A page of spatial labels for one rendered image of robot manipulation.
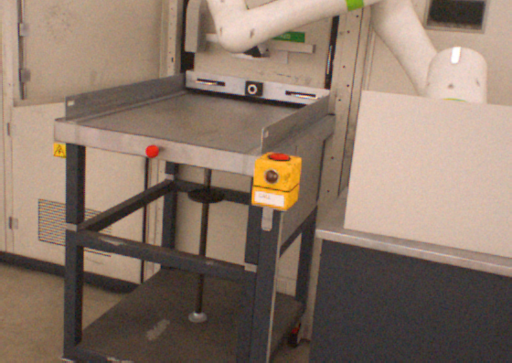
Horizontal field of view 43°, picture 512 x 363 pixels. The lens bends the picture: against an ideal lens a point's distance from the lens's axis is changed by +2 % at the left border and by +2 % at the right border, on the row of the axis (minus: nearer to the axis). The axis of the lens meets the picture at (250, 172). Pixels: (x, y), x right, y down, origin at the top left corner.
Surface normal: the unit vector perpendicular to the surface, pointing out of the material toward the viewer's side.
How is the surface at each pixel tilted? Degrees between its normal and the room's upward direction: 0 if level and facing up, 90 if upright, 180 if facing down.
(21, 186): 90
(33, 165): 90
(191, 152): 90
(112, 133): 90
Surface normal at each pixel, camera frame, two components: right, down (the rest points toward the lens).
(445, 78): -0.53, -0.49
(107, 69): 0.80, 0.23
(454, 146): -0.26, 0.25
